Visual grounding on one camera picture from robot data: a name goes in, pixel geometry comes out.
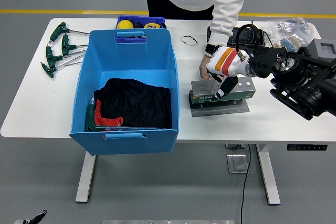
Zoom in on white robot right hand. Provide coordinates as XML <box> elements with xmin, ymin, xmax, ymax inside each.
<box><xmin>205</xmin><ymin>46</ymin><xmax>250</xmax><ymax>101</ymax></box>

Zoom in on person's left hand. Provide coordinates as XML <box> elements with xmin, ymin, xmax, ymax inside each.
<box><xmin>198</xmin><ymin>55</ymin><xmax>212</xmax><ymax>81</ymax></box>

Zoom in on black white robot left hand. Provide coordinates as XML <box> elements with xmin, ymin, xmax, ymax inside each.
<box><xmin>13</xmin><ymin>209</ymin><xmax>48</xmax><ymax>224</ymax></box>

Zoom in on grey metal hex key stand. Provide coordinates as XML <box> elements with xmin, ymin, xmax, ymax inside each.
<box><xmin>188</xmin><ymin>77</ymin><xmax>257</xmax><ymax>117</ymax></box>

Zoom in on large green T-handle hex key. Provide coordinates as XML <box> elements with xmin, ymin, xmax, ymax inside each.
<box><xmin>84</xmin><ymin>98</ymin><xmax>169</xmax><ymax>132</ymax></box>

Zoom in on grey square box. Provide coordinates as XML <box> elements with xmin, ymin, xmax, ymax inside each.
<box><xmin>306</xmin><ymin>38</ymin><xmax>336</xmax><ymax>59</ymax></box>

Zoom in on black wrist watch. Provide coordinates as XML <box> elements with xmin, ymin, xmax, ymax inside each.
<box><xmin>204</xmin><ymin>44</ymin><xmax>221</xmax><ymax>54</ymax></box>

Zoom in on black plastic case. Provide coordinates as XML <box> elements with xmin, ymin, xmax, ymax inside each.
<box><xmin>206</xmin><ymin>25</ymin><xmax>266</xmax><ymax>48</ymax></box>

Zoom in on white table leg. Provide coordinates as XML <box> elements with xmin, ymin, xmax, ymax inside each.
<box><xmin>75</xmin><ymin>148</ymin><xmax>97</xmax><ymax>204</ymax></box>
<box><xmin>256</xmin><ymin>144</ymin><xmax>281</xmax><ymax>206</ymax></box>

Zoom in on black cloth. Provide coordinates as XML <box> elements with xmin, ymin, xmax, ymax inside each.
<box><xmin>93</xmin><ymin>78</ymin><xmax>173</xmax><ymax>130</ymax></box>

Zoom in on clear plastic bag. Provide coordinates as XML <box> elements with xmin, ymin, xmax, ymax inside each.
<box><xmin>267</xmin><ymin>17</ymin><xmax>316</xmax><ymax>50</ymax></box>

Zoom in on large blue plastic bin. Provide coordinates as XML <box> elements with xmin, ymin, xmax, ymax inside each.
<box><xmin>69</xmin><ymin>29</ymin><xmax>181</xmax><ymax>156</ymax></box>

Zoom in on small dark blue tray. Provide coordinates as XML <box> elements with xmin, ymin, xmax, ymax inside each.
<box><xmin>115</xmin><ymin>15</ymin><xmax>166</xmax><ymax>44</ymax></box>

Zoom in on yellow ball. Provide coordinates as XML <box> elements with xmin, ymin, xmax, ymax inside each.
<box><xmin>117</xmin><ymin>20</ymin><xmax>134</xmax><ymax>30</ymax></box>

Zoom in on metal floor plate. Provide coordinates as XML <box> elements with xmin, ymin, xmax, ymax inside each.
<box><xmin>226</xmin><ymin>153</ymin><xmax>249</xmax><ymax>174</ymax></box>

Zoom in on orange cloth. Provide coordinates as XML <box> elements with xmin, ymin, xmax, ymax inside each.
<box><xmin>93</xmin><ymin>99</ymin><xmax>124</xmax><ymax>127</ymax></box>

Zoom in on black table control panel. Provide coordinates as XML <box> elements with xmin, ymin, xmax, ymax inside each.
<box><xmin>286</xmin><ymin>144</ymin><xmax>328</xmax><ymax>152</ymax></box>

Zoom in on yellow floor tape line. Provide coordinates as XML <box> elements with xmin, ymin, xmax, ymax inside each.
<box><xmin>0</xmin><ymin>9</ymin><xmax>336</xmax><ymax>19</ymax></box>

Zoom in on steel wire loop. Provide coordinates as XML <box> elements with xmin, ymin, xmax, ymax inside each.
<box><xmin>180</xmin><ymin>35</ymin><xmax>198</xmax><ymax>47</ymax></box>

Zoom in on black floor cable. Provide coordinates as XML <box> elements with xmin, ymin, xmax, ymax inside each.
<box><xmin>240</xmin><ymin>144</ymin><xmax>252</xmax><ymax>224</ymax></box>

